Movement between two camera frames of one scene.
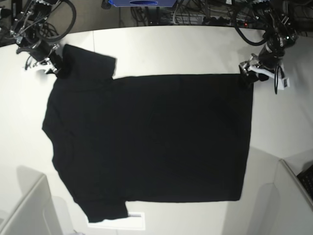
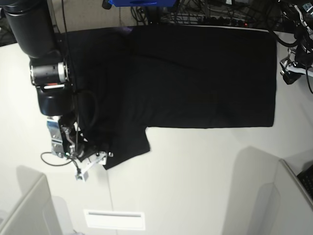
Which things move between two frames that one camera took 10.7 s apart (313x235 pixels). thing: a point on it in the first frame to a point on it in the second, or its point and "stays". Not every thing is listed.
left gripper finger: [244, 66] to [285, 61]
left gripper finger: [251, 77] to [290, 77]
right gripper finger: [57, 51] to [101, 157]
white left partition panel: [36, 215] stays
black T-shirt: [115, 139] to [128, 79]
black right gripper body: [41, 51] to [64, 133]
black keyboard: [306, 178] stays
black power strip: [223, 21] stays
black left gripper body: [270, 56] to [303, 57]
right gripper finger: [57, 70] to [92, 150]
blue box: [142, 3] stays
